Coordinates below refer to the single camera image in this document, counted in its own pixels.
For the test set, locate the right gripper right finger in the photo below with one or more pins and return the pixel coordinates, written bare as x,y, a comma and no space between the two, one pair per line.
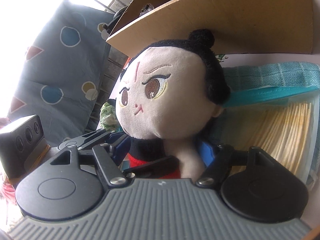
219,160

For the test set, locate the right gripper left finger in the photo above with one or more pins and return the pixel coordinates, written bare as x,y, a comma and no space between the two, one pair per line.
91,160

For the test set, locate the plush doll black hair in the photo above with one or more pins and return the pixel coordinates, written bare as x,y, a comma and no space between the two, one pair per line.
166,96

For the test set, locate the green crumpled cloth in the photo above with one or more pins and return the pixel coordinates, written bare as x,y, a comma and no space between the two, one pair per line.
108,119

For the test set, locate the cotton swab pack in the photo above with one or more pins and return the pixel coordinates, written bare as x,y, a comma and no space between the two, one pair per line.
281,121

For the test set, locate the blue patterned curtain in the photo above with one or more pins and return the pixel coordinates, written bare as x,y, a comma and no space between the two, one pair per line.
63,72

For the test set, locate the teal woven towel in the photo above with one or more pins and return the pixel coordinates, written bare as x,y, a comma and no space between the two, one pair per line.
286,74

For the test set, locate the brown cardboard box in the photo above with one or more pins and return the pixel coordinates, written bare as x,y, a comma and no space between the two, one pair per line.
239,26

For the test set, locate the black camera box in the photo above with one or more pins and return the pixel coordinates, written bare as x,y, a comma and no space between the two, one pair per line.
22,143

